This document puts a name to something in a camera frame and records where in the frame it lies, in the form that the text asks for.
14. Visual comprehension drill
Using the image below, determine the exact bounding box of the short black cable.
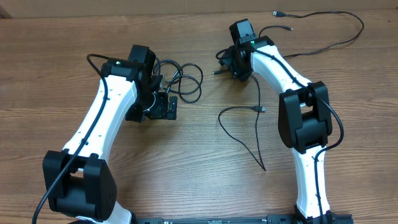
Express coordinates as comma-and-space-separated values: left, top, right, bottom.
212, 70, 267, 172
152, 58, 204, 104

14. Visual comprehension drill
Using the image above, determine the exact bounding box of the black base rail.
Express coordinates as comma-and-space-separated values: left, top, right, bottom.
133, 213, 354, 224

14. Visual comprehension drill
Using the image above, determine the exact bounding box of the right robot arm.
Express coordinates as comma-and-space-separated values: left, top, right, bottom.
216, 19, 335, 223

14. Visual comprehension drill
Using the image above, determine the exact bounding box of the long black USB cable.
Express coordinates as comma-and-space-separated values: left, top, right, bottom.
257, 11, 364, 60

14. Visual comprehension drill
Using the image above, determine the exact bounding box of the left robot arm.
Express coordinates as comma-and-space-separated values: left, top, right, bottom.
32, 45, 177, 223

